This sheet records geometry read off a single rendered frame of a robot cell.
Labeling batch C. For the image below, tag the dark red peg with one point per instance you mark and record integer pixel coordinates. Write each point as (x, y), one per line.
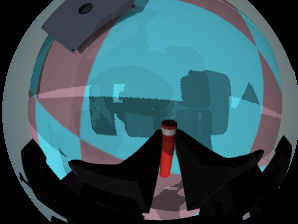
(169, 132)

